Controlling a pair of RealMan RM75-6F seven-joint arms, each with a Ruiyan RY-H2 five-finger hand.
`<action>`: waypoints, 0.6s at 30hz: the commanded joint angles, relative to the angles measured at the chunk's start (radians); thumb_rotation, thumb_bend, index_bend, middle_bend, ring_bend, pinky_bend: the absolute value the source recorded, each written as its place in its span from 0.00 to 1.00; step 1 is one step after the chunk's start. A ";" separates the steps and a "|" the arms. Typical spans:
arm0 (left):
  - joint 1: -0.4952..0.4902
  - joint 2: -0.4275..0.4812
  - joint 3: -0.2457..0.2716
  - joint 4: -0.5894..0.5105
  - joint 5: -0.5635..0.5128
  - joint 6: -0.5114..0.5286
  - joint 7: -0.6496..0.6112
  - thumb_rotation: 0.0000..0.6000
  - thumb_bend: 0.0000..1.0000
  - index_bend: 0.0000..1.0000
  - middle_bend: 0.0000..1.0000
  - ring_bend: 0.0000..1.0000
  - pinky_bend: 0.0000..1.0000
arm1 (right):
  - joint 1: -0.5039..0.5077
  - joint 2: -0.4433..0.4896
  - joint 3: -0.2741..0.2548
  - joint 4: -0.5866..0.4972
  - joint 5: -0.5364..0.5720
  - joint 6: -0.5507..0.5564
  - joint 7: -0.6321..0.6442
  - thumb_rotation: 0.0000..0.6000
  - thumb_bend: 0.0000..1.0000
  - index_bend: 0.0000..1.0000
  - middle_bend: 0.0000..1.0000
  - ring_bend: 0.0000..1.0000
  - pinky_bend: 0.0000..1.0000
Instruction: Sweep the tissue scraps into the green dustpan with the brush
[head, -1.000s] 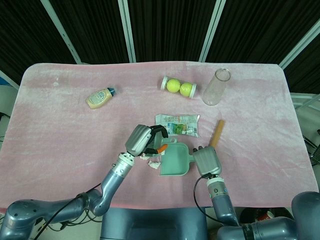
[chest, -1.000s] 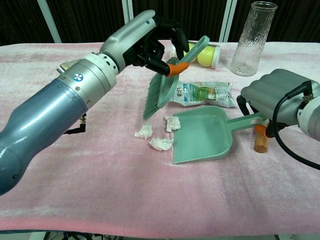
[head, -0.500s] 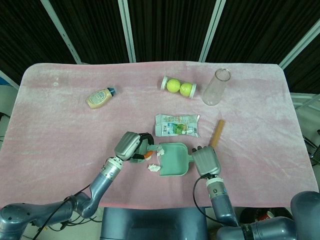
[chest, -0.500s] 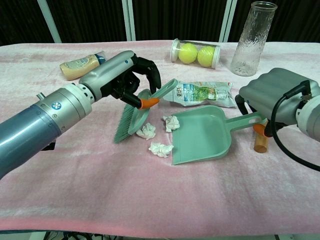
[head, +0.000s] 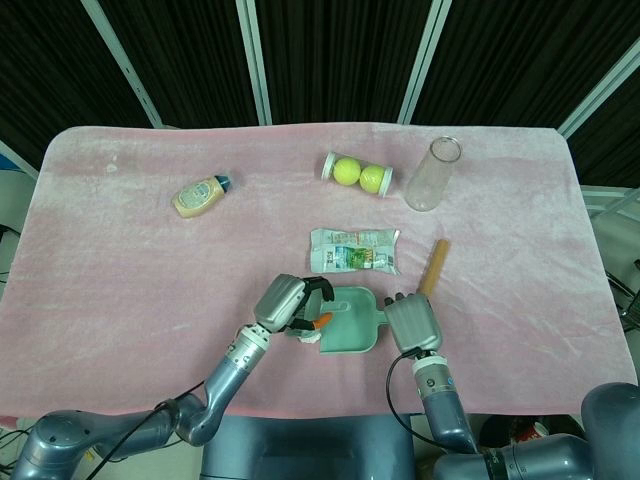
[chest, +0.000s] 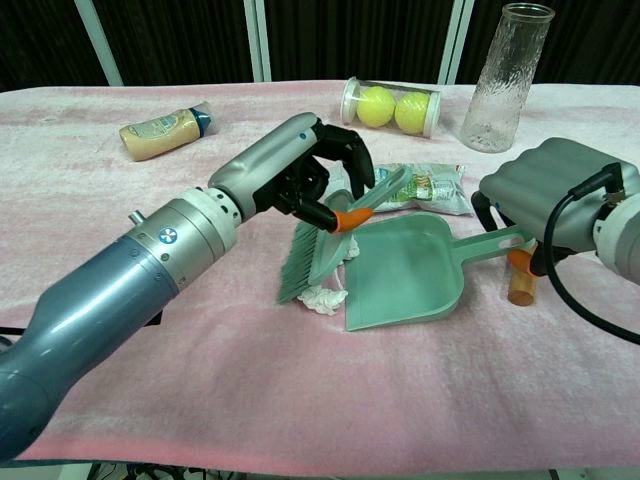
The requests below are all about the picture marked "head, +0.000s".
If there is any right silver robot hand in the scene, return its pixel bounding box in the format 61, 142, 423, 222
383, 292, 445, 358

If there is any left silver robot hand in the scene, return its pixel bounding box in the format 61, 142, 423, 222
252, 273, 336, 347

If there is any green plastic dustpan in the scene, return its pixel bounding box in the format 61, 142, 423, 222
318, 285, 391, 356

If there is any small green hand broom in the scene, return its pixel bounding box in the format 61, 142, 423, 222
294, 298, 354, 341

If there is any green white snack packet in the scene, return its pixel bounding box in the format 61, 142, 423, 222
309, 227, 402, 276

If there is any wooden stick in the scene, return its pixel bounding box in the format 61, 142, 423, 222
417, 239, 451, 297

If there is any beige sauce squeeze bottle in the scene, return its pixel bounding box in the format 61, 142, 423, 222
171, 172, 234, 219

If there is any grey-blue robot torso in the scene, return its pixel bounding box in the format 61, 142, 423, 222
199, 413, 416, 480

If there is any clear textured glass vase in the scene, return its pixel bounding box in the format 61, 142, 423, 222
404, 136, 462, 213

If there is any clear plastic ball tube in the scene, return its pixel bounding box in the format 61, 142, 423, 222
321, 151, 394, 199

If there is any yellow ball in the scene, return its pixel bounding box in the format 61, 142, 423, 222
359, 164, 387, 194
333, 156, 362, 186

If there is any red white cup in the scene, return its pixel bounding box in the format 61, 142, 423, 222
504, 417, 549, 444

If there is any pink velvet tablecloth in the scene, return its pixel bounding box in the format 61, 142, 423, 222
0, 123, 634, 417

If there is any grey equipment stand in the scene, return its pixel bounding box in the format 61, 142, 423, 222
579, 183, 640, 351

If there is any white equipment housing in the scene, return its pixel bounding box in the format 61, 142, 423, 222
0, 167, 37, 236

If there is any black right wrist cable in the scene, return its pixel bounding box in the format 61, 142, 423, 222
385, 348, 441, 446

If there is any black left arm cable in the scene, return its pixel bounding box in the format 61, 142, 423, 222
94, 382, 209, 461

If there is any white partition post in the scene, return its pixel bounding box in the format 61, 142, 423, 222
558, 37, 640, 139
235, 0, 274, 126
398, 0, 455, 125
79, 0, 165, 127

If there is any black floor cable bundle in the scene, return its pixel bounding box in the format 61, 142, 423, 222
0, 423, 32, 474

